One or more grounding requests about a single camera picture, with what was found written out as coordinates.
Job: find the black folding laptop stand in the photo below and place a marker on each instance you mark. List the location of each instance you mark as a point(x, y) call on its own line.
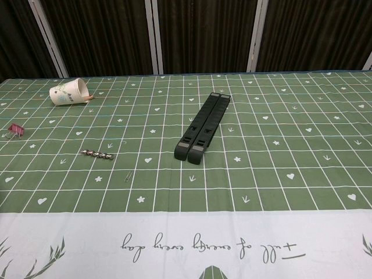
point(200, 130)

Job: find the white partition frame post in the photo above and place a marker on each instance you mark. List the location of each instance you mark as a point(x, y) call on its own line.
point(155, 35)
point(369, 64)
point(49, 35)
point(257, 35)

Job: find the pink binder clip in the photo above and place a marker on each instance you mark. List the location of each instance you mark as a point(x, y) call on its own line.
point(17, 129)

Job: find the brown stick in cup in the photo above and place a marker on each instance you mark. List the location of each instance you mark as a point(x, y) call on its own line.
point(89, 98)

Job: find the green grid tablecloth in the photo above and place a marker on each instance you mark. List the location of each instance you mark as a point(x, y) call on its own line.
point(261, 174)

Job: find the dark pleated partition panel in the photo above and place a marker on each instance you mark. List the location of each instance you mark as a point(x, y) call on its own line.
point(319, 29)
point(101, 37)
point(14, 43)
point(203, 35)

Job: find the white paper cup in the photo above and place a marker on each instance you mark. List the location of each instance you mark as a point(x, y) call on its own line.
point(65, 93)

